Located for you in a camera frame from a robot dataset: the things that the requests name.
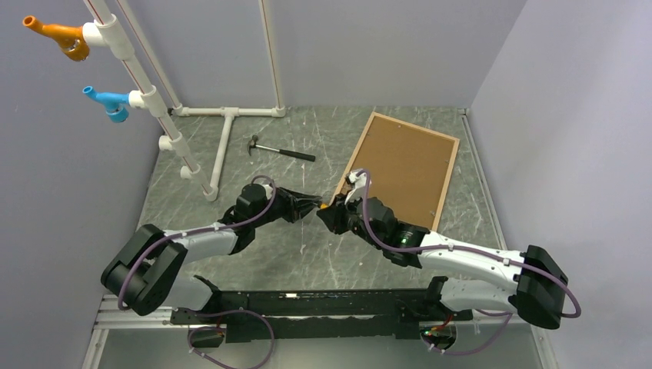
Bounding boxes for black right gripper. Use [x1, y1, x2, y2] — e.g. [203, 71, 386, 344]
[318, 188, 386, 250]

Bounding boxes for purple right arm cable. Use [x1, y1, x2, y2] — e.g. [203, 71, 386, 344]
[354, 169, 583, 357]

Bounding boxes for black handled claw hammer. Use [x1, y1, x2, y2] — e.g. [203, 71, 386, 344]
[247, 135, 316, 162]

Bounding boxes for white PVC pipe stand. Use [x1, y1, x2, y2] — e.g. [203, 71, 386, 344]
[82, 1, 286, 201]

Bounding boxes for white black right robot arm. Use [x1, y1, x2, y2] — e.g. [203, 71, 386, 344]
[317, 194, 570, 330]

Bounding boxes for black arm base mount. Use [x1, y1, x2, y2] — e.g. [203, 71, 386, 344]
[171, 288, 473, 343]

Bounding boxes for aluminium rail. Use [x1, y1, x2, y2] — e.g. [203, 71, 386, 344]
[81, 292, 559, 369]

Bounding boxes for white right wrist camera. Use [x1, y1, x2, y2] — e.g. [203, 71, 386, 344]
[344, 168, 369, 204]

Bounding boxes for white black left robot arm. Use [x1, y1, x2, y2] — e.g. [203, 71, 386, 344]
[101, 183, 322, 323]

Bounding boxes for blue nozzle fitting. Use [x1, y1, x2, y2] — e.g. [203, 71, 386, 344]
[82, 86, 129, 123]

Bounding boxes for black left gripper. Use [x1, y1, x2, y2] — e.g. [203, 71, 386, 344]
[251, 186, 323, 228]

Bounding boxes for orange nozzle fitting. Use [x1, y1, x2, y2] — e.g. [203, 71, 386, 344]
[22, 15, 90, 62]

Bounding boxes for wooden picture frame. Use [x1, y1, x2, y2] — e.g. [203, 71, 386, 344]
[344, 112, 460, 231]

